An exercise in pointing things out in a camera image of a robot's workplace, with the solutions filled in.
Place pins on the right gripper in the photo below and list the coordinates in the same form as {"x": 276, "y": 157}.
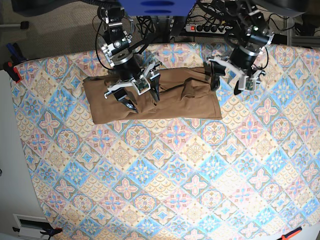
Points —
{"x": 129, "y": 70}

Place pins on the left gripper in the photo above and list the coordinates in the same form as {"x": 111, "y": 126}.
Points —
{"x": 241, "y": 63}

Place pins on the brown t-shirt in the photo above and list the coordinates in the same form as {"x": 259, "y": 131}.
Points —
{"x": 183, "y": 92}

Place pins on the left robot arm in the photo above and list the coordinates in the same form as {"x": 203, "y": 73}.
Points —
{"x": 249, "y": 35}

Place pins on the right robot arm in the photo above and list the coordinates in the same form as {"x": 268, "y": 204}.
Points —
{"x": 117, "y": 34}

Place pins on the white power strip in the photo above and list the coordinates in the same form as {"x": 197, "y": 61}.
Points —
{"x": 206, "y": 28}

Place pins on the patterned tablecloth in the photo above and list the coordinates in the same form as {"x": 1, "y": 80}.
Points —
{"x": 254, "y": 173}

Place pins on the orange black clamp bottom right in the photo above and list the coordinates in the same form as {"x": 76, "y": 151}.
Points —
{"x": 291, "y": 234}

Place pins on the black orange clamp bottom left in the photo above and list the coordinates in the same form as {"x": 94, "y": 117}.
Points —
{"x": 51, "y": 231}

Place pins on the white vent panel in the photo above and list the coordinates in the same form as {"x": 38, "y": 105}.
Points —
{"x": 30, "y": 227}

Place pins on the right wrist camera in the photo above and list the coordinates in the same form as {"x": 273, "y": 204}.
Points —
{"x": 142, "y": 86}

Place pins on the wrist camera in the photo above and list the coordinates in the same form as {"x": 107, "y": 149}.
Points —
{"x": 250, "y": 84}
{"x": 142, "y": 86}

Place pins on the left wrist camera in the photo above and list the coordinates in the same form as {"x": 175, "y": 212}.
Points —
{"x": 250, "y": 84}

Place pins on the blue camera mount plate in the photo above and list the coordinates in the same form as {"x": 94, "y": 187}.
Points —
{"x": 179, "y": 8}

